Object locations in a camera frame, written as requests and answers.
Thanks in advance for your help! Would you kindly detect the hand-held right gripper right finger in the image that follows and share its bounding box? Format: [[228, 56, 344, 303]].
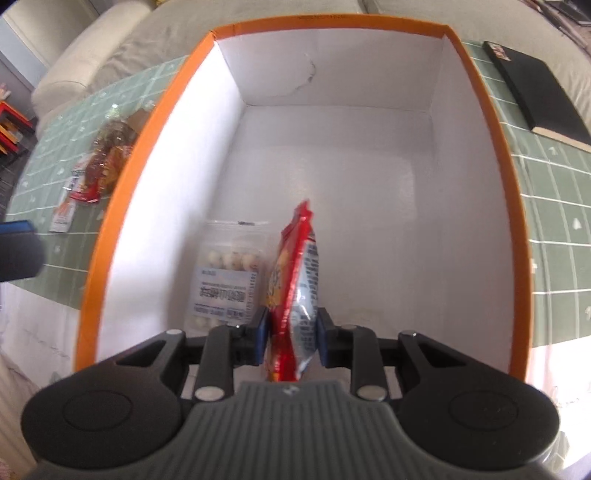
[[315, 307, 465, 402]]

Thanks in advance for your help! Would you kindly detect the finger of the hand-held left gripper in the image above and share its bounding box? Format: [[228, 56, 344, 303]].
[[0, 220, 47, 283]]

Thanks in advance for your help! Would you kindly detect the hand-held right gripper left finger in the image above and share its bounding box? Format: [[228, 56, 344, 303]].
[[113, 307, 273, 402]]

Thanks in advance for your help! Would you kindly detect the red snack packet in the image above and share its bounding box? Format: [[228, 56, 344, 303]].
[[265, 199, 320, 384]]

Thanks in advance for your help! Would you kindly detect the clear packet of white balls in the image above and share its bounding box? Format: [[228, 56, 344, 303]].
[[185, 219, 271, 330]]

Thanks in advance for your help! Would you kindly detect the clear packet with red edge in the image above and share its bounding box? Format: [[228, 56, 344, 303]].
[[69, 106, 139, 204]]

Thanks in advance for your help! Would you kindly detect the orange cardboard box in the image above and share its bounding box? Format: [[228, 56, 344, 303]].
[[74, 15, 536, 384]]

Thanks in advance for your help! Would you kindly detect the brown snack packet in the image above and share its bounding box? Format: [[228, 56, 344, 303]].
[[124, 104, 158, 132]]

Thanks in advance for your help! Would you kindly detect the white and red packet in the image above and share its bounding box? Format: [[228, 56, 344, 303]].
[[48, 154, 93, 233]]

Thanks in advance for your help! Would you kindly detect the red shelf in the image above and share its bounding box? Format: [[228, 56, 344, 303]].
[[0, 99, 38, 158]]

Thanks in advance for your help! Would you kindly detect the beige sofa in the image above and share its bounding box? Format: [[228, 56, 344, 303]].
[[0, 0, 591, 123]]

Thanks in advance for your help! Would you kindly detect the green checked tablecloth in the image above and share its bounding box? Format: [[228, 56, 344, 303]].
[[2, 41, 591, 347]]

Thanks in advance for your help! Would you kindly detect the black notebook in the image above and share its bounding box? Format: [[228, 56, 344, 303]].
[[482, 41, 591, 153]]

